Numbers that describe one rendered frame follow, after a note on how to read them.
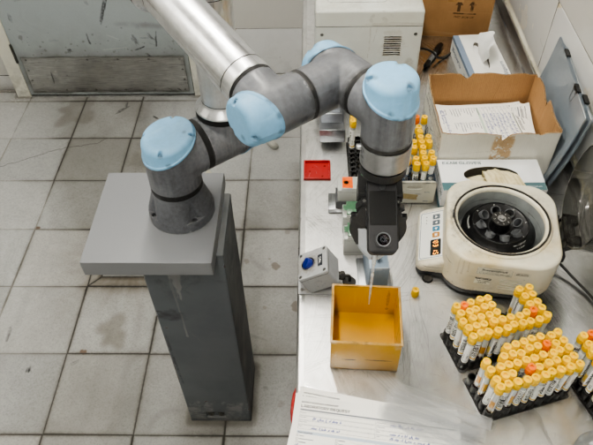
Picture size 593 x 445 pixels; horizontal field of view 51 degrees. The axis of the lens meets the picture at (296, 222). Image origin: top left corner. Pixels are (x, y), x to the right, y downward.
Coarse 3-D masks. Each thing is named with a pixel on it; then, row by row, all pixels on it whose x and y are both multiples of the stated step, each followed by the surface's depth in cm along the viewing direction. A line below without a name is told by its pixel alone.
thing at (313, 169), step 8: (304, 160) 159; (312, 160) 159; (320, 160) 159; (328, 160) 159; (304, 168) 157; (312, 168) 158; (320, 168) 158; (328, 168) 158; (304, 176) 155; (312, 176) 156; (320, 176) 156; (328, 176) 156
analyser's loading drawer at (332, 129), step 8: (328, 112) 167; (336, 112) 167; (320, 120) 165; (328, 120) 164; (336, 120) 164; (320, 128) 163; (328, 128) 163; (336, 128) 163; (320, 136) 161; (328, 136) 161; (336, 136) 161; (344, 136) 161
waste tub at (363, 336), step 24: (336, 288) 122; (360, 288) 121; (384, 288) 121; (336, 312) 128; (360, 312) 127; (384, 312) 127; (336, 336) 124; (360, 336) 124; (384, 336) 124; (336, 360) 118; (360, 360) 117; (384, 360) 116
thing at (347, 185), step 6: (342, 180) 144; (348, 180) 144; (354, 180) 144; (342, 186) 143; (348, 186) 143; (354, 186) 143; (342, 192) 144; (348, 192) 143; (354, 192) 143; (342, 198) 145; (348, 198) 145; (354, 198) 145
